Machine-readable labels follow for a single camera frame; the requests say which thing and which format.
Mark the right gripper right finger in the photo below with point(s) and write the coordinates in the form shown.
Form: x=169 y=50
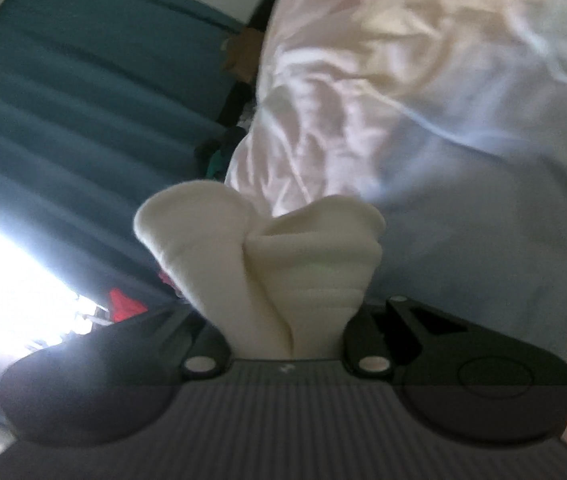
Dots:
x=464 y=381

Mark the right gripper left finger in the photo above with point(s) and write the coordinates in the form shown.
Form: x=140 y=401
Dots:
x=112 y=382

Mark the white zip-up jacket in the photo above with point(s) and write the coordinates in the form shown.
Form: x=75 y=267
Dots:
x=277 y=288

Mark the dark clothes pile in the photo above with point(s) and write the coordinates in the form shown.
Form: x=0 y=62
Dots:
x=212 y=157

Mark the red bag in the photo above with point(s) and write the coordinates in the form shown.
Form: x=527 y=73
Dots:
x=124 y=307

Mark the pink patterned bed sheet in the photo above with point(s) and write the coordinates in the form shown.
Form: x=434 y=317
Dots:
x=450 y=116

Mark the dark teal curtain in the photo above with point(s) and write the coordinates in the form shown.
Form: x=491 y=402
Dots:
x=102 y=104

